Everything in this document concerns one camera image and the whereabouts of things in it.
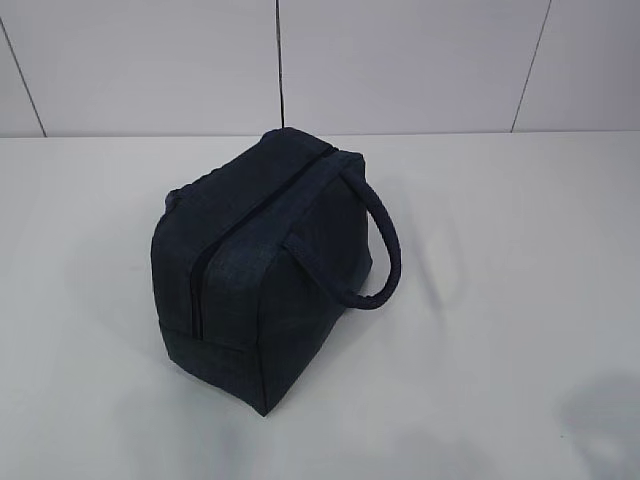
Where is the navy insulated lunch bag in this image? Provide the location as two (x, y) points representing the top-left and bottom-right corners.
(150, 128), (402, 415)

